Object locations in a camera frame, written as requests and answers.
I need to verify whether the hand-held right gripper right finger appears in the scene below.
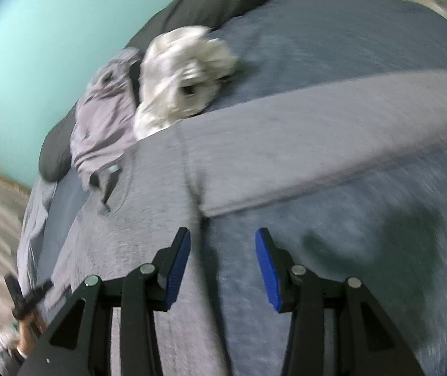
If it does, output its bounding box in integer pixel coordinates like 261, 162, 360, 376
255, 227, 426, 376

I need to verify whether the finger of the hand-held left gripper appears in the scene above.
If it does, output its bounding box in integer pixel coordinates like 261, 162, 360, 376
29, 279, 55, 300

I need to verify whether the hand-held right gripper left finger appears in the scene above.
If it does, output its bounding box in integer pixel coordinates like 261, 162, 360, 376
19, 227, 191, 376

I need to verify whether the grey knit sweater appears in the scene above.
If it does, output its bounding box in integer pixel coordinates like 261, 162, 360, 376
37, 68, 447, 376

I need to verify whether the person's left hand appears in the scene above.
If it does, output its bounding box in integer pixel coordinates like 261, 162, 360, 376
17, 313, 47, 357

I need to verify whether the light grey duvet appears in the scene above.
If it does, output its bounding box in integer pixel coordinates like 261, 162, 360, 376
15, 180, 57, 283

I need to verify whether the lilac grey shirt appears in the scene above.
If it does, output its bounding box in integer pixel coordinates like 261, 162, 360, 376
70, 47, 146, 183

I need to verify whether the black garment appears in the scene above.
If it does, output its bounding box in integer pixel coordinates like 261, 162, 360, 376
128, 63, 142, 104

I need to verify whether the white shirt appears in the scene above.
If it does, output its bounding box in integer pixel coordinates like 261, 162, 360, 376
133, 25, 240, 142

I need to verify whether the blue patterned bed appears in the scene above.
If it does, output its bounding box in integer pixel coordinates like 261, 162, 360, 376
15, 0, 447, 376

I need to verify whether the dark grey long pillow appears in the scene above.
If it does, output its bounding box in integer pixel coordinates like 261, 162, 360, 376
38, 0, 298, 183

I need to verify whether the wooden frame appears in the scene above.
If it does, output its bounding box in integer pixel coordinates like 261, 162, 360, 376
0, 156, 32, 194

